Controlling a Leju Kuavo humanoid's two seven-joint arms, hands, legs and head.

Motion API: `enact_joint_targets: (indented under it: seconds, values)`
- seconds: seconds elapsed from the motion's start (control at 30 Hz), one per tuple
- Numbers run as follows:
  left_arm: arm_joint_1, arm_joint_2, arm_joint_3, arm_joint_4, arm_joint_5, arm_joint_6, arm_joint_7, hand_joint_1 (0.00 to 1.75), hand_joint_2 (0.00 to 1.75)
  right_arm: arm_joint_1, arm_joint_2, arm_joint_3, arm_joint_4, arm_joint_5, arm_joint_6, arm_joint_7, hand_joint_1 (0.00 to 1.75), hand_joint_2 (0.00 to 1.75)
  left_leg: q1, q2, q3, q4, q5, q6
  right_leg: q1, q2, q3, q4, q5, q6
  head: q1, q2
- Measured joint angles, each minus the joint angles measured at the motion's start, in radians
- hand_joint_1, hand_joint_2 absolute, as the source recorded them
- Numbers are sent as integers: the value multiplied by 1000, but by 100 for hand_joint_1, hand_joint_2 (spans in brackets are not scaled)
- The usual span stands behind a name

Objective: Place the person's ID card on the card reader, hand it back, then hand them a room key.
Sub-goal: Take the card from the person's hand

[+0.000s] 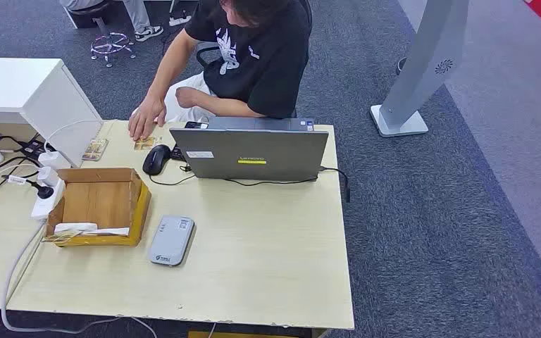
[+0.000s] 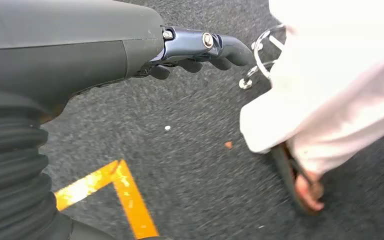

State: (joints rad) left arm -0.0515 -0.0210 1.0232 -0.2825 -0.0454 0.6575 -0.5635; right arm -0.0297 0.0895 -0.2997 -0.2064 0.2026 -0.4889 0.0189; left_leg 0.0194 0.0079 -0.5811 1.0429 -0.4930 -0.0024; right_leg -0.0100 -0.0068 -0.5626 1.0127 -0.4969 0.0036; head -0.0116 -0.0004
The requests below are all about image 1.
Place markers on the person's right hand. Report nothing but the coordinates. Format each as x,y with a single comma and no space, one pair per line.
147,116

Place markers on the person's left hand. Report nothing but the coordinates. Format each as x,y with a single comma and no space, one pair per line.
186,97

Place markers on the person's right forearm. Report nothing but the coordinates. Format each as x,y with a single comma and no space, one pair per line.
164,77

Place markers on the person's left forearm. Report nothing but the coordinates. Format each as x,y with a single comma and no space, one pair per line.
224,106

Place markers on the person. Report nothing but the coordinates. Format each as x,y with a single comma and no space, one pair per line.
261,70
137,14

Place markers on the white card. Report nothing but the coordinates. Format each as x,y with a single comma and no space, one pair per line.
112,231

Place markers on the golden key cards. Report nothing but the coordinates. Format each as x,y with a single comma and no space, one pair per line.
60,237

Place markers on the black phone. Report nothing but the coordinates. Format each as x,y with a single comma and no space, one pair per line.
196,125

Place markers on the black computer mouse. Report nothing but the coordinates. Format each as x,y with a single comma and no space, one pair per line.
156,159

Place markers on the small black device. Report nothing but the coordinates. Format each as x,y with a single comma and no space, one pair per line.
177,153

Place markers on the grey laptop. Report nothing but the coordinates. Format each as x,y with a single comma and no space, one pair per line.
252,154

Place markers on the cardboard box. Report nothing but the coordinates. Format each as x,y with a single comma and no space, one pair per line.
98,203

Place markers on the white charger block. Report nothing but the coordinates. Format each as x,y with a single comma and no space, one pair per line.
54,160

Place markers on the white plug adapter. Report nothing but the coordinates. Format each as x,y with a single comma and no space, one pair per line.
48,176

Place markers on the black power plug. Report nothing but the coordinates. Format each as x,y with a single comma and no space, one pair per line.
44,191

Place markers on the white cabinet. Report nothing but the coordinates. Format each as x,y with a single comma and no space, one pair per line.
18,84

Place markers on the white paper block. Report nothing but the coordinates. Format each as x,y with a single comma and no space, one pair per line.
74,227

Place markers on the black round base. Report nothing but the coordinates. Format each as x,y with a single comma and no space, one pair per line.
400,65

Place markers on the grey kiosk stand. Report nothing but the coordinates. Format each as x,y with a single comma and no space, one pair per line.
420,60

